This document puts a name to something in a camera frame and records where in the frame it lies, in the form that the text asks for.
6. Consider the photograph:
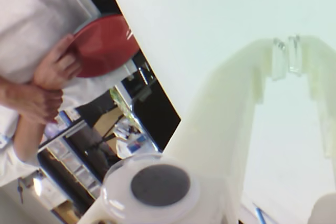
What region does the orange plate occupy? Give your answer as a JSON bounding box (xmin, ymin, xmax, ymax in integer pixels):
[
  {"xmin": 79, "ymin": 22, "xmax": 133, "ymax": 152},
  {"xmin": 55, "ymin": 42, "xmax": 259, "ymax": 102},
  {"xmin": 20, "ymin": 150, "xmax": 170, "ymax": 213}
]
[{"xmin": 72, "ymin": 14, "xmax": 140, "ymax": 78}]

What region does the person right forearm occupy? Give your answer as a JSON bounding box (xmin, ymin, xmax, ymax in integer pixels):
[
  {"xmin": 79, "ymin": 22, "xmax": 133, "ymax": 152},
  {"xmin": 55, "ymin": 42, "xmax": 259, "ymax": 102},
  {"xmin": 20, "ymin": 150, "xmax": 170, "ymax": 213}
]
[{"xmin": 14, "ymin": 115, "xmax": 45, "ymax": 166}]

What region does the person left hand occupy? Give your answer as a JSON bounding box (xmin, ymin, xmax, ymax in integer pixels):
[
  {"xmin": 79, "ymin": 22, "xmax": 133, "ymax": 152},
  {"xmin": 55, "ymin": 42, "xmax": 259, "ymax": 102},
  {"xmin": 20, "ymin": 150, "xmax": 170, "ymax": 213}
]
[{"xmin": 20, "ymin": 87, "xmax": 64, "ymax": 125}]

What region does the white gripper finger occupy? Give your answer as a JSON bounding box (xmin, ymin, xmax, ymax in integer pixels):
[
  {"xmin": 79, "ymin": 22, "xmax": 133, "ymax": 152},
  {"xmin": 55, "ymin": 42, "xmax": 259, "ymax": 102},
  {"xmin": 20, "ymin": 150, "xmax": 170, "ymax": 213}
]
[
  {"xmin": 287, "ymin": 34, "xmax": 336, "ymax": 162},
  {"xmin": 78, "ymin": 37, "xmax": 287, "ymax": 224}
]

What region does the person right hand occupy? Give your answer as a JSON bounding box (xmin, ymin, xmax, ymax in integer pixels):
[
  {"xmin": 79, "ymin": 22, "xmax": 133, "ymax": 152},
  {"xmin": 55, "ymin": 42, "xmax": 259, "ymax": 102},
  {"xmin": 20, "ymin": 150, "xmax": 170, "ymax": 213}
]
[{"xmin": 33, "ymin": 34, "xmax": 82, "ymax": 91}]

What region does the blue thin cable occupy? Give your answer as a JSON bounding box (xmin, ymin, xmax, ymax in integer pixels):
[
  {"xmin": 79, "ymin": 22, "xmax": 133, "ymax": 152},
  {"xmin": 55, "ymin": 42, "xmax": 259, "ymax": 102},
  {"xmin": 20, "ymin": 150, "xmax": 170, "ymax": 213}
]
[{"xmin": 251, "ymin": 202, "xmax": 267, "ymax": 224}]

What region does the hanging key bunch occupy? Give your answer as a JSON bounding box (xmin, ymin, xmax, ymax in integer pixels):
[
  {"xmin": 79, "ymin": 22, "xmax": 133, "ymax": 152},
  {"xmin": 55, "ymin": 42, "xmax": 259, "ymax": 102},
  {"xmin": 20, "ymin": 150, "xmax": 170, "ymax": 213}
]
[{"xmin": 16, "ymin": 178, "xmax": 26, "ymax": 205}]

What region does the black flat screen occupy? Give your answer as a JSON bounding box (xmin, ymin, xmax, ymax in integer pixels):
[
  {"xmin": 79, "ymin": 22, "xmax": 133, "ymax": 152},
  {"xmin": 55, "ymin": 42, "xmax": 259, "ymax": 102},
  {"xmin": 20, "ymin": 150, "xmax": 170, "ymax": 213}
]
[{"xmin": 131, "ymin": 77, "xmax": 182, "ymax": 151}]

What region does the person left forearm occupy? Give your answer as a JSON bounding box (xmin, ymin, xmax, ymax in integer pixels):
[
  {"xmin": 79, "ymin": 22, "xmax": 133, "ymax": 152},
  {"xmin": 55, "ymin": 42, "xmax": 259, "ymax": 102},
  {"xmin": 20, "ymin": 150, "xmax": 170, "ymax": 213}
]
[{"xmin": 0, "ymin": 77, "xmax": 35, "ymax": 116}]

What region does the shelf with clear drawers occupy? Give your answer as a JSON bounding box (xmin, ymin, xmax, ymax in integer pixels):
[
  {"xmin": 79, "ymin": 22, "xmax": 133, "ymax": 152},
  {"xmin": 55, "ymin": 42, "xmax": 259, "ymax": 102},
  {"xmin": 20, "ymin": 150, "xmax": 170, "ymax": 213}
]
[{"xmin": 38, "ymin": 134, "xmax": 103, "ymax": 201}]

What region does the person in white shirt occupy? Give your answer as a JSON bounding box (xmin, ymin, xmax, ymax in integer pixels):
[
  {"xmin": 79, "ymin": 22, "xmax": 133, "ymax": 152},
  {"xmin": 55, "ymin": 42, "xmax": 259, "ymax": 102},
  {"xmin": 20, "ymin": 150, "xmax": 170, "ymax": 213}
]
[{"xmin": 0, "ymin": 0, "xmax": 132, "ymax": 187}]

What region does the tan panel with black frame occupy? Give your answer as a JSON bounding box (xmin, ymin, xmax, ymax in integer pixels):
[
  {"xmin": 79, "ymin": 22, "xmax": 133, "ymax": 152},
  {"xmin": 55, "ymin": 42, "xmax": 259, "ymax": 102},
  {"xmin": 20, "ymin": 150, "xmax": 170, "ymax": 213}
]
[{"xmin": 76, "ymin": 100, "xmax": 127, "ymax": 154}]

